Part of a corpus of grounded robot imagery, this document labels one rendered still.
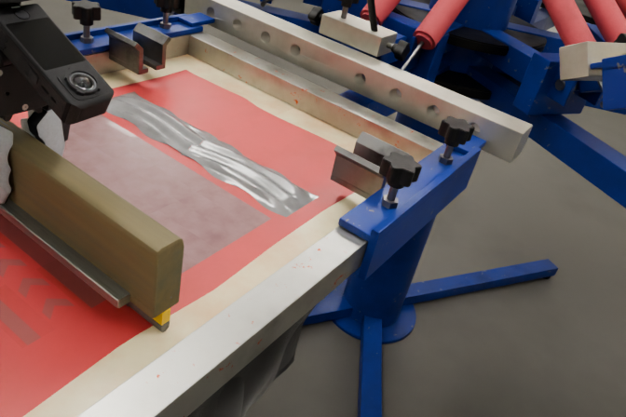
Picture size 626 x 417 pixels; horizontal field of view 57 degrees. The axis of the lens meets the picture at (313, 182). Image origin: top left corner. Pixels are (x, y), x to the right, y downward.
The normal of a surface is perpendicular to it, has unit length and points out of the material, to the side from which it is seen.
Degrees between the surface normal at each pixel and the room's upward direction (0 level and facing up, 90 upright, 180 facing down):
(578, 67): 90
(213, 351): 0
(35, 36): 25
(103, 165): 0
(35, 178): 90
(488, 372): 0
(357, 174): 90
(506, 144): 90
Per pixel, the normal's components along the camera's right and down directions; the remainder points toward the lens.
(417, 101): -0.58, 0.34
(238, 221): 0.19, -0.83
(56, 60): 0.51, -0.57
